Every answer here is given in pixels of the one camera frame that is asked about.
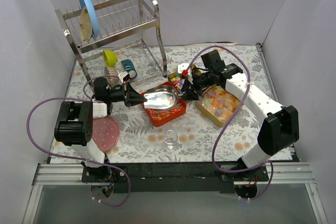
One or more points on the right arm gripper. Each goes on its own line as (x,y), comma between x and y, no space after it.
(193,82)

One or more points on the blue plate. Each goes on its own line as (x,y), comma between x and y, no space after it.
(88,4)

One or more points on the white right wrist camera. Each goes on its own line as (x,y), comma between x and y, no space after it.
(184,70)

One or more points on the clear drinking glass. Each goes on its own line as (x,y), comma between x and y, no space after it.
(170,139)

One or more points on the floral table mat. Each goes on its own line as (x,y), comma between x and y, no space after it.
(141,142)

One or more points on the patterned beige cup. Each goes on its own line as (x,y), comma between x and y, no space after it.
(112,73)

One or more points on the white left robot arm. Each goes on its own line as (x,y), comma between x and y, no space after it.
(87,127)

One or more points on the green bowl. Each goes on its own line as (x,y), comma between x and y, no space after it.
(110,58)

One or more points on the gold tin of flat candies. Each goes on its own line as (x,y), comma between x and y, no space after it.
(217,104)

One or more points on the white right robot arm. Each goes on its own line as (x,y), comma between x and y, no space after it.
(279,124)

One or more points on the metal dish rack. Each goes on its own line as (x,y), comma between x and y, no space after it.
(130,28)

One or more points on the beige plate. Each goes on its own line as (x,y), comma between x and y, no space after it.
(85,25)

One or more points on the pink dotted plate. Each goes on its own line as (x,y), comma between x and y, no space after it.
(105,133)

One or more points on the dark tin of star candies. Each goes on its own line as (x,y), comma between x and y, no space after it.
(177,81)

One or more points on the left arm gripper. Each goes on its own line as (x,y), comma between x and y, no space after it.
(126,94)

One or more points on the teal patterned cup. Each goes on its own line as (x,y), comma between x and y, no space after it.
(129,68)

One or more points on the metal scoop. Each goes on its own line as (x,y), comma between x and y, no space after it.
(163,97)

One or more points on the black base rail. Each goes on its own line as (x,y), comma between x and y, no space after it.
(169,177)

